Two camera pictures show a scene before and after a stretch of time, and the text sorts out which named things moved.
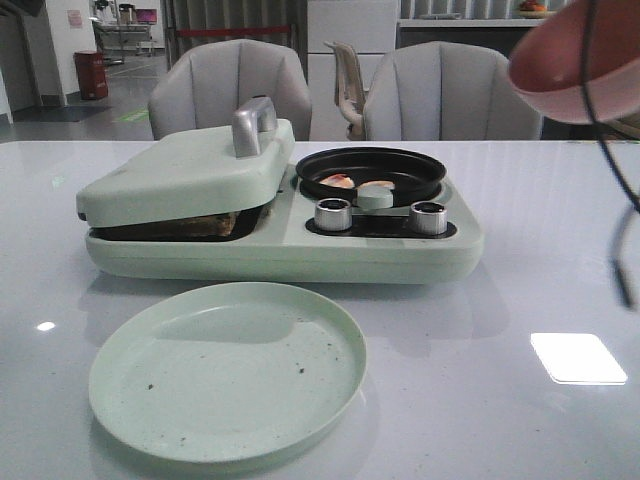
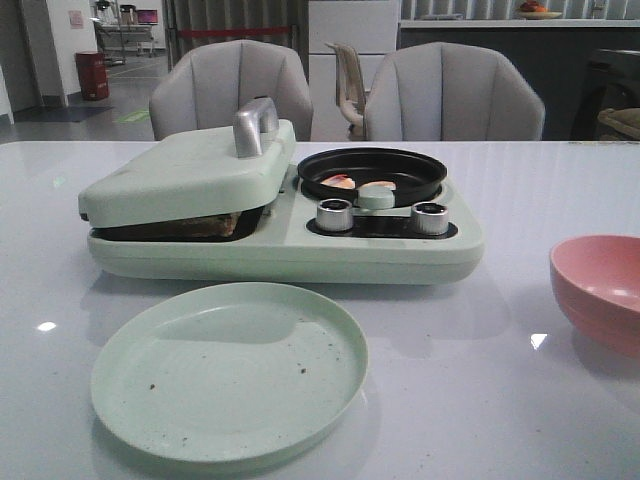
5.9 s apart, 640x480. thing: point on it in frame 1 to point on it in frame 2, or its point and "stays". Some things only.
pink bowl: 547,63 to 596,281
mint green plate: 230,373 stays
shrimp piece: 375,188 stays
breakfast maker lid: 189,174 stays
